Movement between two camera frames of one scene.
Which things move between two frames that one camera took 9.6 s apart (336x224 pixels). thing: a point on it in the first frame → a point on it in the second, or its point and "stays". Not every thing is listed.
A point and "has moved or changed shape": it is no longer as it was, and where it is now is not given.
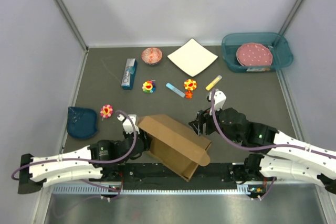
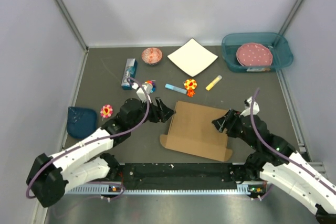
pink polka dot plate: (253, 54) stays
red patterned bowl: (151, 56) stays
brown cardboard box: (179, 147) has moved or changed shape
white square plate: (192, 57) stays
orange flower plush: (190, 84) stays
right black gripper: (203, 117) → (232, 117)
